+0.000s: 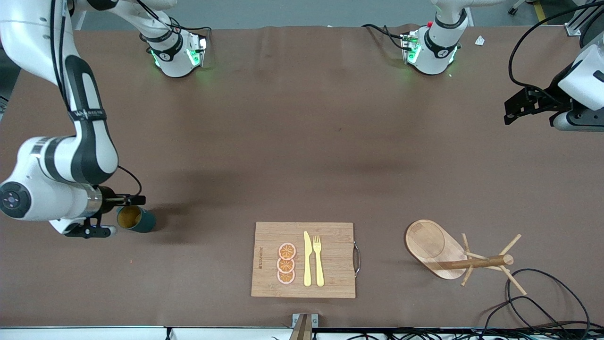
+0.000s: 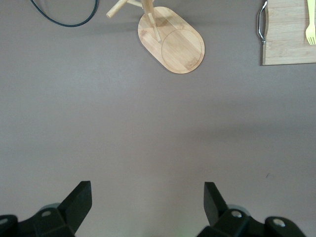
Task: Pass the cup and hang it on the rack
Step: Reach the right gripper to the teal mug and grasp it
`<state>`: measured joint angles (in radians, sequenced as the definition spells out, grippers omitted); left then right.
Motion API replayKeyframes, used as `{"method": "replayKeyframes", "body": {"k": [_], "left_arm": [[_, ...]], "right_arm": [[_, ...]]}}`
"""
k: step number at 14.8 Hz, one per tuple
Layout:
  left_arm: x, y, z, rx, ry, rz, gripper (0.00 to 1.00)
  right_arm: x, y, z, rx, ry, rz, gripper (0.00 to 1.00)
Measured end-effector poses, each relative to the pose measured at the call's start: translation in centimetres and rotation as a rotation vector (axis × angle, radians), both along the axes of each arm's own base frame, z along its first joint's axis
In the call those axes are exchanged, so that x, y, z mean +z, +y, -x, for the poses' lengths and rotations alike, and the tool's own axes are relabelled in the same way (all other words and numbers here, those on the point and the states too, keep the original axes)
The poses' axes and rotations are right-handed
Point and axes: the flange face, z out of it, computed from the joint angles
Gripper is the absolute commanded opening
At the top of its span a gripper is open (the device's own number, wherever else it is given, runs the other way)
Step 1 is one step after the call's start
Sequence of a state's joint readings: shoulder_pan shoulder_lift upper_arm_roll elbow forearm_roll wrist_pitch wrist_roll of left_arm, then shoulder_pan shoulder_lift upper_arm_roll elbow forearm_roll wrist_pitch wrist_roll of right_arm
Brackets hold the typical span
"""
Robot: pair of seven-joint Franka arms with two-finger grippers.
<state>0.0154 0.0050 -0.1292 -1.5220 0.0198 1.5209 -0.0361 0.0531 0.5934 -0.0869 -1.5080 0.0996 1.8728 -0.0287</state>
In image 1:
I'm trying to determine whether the teal cup with tan inside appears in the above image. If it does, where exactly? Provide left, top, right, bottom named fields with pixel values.
left=117, top=205, right=157, bottom=233

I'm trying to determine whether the wooden mug rack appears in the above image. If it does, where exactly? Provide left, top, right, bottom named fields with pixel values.
left=404, top=219, right=528, bottom=297

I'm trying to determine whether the brown table cover sheet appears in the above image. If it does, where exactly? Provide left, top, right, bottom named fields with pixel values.
left=0, top=25, right=604, bottom=329

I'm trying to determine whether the yellow plastic knife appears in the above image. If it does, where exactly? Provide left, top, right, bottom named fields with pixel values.
left=303, top=231, right=313, bottom=288

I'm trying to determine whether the yellow plastic fork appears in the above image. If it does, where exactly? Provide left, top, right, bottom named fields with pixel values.
left=313, top=235, right=325, bottom=288

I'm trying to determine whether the bamboo cutting board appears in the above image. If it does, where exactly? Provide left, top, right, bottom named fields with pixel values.
left=251, top=221, right=362, bottom=299

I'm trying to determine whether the aluminium frame post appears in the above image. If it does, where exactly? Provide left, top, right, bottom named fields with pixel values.
left=564, top=0, right=604, bottom=37

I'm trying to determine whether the left arm base black cable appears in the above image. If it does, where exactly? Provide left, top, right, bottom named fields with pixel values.
left=361, top=23, right=412, bottom=51

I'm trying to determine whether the arm base black cable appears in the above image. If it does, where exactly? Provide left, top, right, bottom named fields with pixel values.
left=170, top=18, right=212, bottom=48
left=361, top=23, right=412, bottom=51

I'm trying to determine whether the looped black cable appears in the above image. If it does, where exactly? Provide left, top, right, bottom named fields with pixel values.
left=506, top=268, right=591, bottom=333

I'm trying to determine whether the right arm base black cable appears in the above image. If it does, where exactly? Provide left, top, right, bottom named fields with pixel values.
left=170, top=18, right=212, bottom=48

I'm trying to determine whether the wooden post with metal bracket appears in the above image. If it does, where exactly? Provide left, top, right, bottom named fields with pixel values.
left=289, top=313, right=319, bottom=340

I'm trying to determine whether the long black cable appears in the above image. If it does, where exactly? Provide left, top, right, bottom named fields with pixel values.
left=311, top=326, right=604, bottom=340

